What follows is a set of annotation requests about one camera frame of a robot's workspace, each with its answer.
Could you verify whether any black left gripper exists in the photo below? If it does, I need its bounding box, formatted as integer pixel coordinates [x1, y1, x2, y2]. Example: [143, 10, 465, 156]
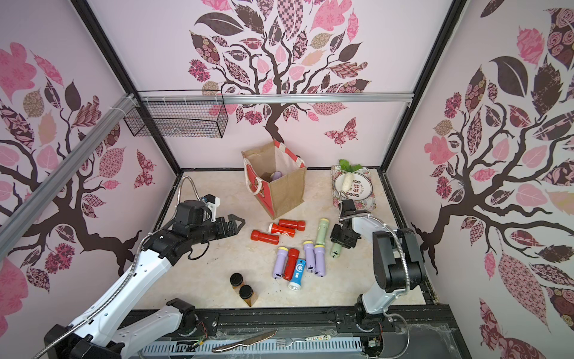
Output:
[190, 214, 246, 245]

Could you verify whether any green flashlight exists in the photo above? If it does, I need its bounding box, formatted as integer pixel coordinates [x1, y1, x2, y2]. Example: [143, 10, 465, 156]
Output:
[315, 218, 330, 245]
[330, 243, 342, 258]

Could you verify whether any purple flashlight yellow head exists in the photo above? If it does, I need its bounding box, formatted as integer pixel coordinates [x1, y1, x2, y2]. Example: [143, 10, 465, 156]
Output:
[271, 171, 283, 181]

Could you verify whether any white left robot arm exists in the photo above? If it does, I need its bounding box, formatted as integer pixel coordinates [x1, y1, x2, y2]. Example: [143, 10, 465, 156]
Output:
[36, 195, 246, 358]

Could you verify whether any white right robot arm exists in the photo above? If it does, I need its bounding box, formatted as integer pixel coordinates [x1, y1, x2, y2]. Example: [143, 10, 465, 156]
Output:
[330, 200, 427, 331]

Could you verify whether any red and brown tote bag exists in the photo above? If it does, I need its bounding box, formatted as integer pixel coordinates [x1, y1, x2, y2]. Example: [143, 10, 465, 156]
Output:
[242, 141, 306, 220]

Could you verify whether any purple flashlight right inner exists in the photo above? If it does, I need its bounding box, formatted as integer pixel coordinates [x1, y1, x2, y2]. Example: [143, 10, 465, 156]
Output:
[303, 240, 316, 274]

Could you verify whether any purple flashlight right outer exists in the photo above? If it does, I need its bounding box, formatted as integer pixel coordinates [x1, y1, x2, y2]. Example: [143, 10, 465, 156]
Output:
[314, 245, 326, 277]

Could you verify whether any red flashlight top right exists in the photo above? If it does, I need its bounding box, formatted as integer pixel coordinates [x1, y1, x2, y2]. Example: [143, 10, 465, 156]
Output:
[278, 218, 306, 231]

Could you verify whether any floral plate with radish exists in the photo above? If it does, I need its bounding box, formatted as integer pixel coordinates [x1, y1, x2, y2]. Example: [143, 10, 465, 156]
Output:
[330, 161, 377, 211]

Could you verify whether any red flashlight upright row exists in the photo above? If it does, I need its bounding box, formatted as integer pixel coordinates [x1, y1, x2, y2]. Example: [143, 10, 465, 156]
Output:
[283, 248, 300, 281]

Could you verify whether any red flashlight left lying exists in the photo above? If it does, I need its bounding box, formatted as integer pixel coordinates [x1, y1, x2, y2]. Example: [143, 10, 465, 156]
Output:
[251, 230, 280, 245]

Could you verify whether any black cap jar rear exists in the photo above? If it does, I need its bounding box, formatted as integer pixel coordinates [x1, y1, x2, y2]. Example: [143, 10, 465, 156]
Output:
[230, 272, 245, 295]

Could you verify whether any black cap jar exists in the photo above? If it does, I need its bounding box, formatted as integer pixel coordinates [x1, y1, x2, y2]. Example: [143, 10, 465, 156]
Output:
[239, 284, 257, 307]
[230, 272, 245, 295]

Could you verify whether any blue flashlight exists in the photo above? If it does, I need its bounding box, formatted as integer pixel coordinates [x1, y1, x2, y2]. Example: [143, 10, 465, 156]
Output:
[288, 259, 306, 291]

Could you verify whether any red flashlight silver head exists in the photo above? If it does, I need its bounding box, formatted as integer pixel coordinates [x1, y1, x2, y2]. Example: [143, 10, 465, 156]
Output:
[269, 223, 296, 238]

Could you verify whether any black cap jar front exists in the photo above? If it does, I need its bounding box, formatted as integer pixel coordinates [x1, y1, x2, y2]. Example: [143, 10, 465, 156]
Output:
[239, 284, 257, 307]

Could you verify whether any silver fork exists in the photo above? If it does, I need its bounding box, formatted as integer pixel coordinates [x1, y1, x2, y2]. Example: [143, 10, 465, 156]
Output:
[275, 334, 332, 348]

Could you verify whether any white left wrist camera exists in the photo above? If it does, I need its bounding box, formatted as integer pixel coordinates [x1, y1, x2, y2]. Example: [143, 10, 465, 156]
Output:
[202, 194, 221, 222]

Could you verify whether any purple flashlight yellow ring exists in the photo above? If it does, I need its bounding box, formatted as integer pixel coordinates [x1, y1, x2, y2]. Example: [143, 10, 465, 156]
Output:
[273, 245, 289, 280]

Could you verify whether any white cable duct strip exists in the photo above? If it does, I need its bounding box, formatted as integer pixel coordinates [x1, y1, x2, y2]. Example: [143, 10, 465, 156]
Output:
[102, 337, 363, 358]

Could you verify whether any black wire basket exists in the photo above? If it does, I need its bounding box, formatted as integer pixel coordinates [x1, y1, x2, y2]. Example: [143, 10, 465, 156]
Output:
[123, 90, 229, 139]

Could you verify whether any wooden handled knife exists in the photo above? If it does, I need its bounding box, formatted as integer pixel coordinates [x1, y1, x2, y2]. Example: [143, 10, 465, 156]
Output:
[211, 330, 277, 354]

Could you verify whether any aluminium rail left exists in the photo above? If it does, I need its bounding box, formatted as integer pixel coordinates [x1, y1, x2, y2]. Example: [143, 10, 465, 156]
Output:
[1, 94, 136, 258]

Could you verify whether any aluminium rail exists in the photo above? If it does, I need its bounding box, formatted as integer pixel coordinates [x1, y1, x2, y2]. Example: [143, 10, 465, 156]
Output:
[1, 94, 136, 258]
[140, 92, 414, 105]

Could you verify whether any aluminium rail back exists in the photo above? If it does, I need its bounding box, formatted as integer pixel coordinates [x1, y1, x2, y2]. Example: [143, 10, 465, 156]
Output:
[140, 92, 414, 105]

